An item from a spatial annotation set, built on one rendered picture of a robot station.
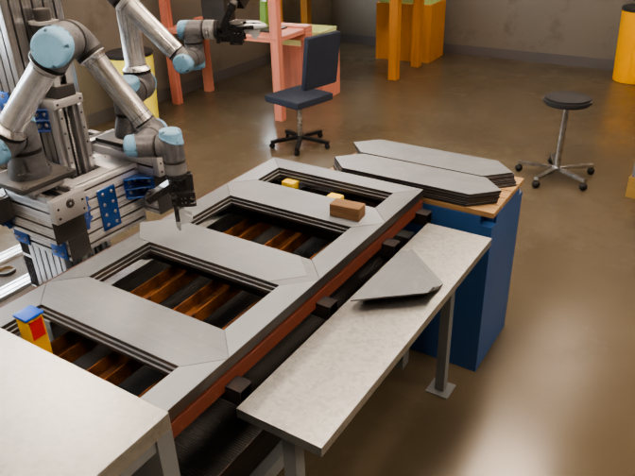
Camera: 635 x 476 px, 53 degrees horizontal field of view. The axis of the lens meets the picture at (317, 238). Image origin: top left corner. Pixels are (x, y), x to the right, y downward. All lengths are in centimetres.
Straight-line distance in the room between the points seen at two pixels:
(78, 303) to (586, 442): 195
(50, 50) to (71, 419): 119
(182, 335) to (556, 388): 176
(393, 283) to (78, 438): 115
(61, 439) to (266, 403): 60
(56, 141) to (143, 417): 161
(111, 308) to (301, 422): 69
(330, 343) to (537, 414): 122
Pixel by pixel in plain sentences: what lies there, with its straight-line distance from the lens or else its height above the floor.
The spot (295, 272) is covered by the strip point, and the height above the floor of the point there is 85.
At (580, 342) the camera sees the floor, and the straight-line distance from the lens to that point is 331.
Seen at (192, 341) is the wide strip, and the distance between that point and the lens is 179.
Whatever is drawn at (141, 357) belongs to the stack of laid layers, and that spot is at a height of 83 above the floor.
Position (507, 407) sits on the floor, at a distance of 287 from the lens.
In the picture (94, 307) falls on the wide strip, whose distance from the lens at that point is 202.
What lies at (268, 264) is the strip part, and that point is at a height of 85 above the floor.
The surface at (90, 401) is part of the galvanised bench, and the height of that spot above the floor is 105.
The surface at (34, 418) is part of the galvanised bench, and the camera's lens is 137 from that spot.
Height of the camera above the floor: 192
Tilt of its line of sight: 29 degrees down
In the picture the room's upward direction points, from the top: 2 degrees counter-clockwise
